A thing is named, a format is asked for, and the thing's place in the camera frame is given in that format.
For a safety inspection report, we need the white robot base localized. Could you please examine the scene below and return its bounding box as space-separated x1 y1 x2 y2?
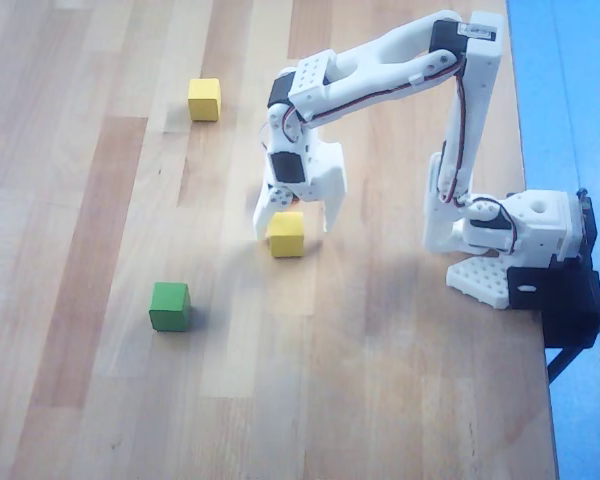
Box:
446 188 591 310

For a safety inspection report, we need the green cube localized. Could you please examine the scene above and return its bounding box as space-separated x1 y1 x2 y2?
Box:
148 281 193 333

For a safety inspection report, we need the black table clamp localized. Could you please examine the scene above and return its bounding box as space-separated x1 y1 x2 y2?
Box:
506 255 600 350

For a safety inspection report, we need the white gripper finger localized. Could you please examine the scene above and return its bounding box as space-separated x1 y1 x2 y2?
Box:
252 182 295 241
320 190 350 235

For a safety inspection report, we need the yellow cube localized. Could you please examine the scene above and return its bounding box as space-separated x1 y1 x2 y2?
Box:
187 77 223 123
268 210 306 260

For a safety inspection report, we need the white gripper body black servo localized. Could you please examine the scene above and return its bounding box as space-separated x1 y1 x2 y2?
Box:
265 102 350 205

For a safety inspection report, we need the black metal strut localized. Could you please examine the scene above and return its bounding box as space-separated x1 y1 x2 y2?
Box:
546 344 590 387

